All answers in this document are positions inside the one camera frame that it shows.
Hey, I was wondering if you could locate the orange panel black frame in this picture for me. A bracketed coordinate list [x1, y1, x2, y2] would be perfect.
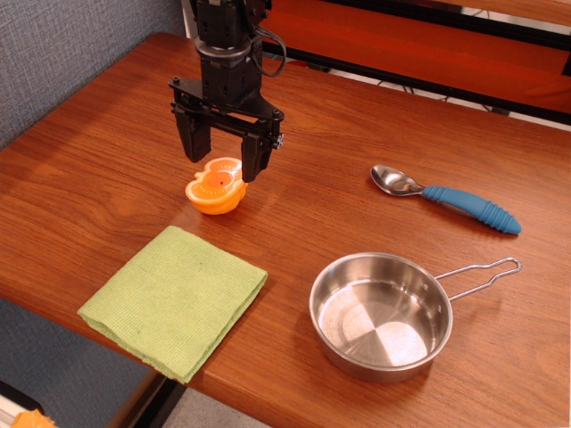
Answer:
[267, 1, 570, 124]

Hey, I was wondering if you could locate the black table leg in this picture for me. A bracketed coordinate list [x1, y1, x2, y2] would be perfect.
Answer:
[106, 370, 186, 427]

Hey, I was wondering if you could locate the orange plastic toy half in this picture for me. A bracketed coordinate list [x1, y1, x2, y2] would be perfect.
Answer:
[185, 157, 248, 215]

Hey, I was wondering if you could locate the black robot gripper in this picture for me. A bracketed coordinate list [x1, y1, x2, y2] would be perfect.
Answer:
[169, 51, 285, 183]

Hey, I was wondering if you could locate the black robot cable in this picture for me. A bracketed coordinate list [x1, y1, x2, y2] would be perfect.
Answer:
[249, 26, 287, 78]

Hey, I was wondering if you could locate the green folded towel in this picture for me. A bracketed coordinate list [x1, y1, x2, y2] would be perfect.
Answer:
[78, 226, 268, 383]

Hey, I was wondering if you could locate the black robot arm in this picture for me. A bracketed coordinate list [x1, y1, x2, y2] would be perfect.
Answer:
[169, 1, 285, 183]

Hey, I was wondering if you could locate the blue handled metal spoon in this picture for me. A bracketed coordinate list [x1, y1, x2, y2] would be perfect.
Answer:
[370, 164, 522, 235]

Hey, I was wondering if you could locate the orange object at corner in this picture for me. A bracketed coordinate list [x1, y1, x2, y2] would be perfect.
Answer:
[11, 410, 56, 428]

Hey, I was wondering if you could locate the small stainless steel pan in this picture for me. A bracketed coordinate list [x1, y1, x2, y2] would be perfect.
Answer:
[309, 252, 522, 383]

